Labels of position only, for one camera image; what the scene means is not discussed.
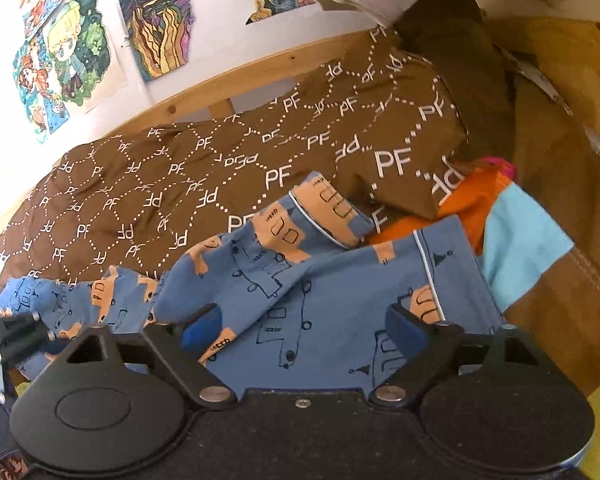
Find blue patterned pyjama pants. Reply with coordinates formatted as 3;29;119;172
0;174;502;393

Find wooden bed frame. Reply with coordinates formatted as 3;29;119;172
107;30;367;136

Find cartoon character poster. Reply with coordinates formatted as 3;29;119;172
12;0;126;143

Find colourful art poster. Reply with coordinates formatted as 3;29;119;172
118;0;194;82

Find brown orange blue striped cloth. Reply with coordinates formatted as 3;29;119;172
396;16;600;393

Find brown PF patterned blanket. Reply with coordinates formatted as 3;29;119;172
0;0;514;283

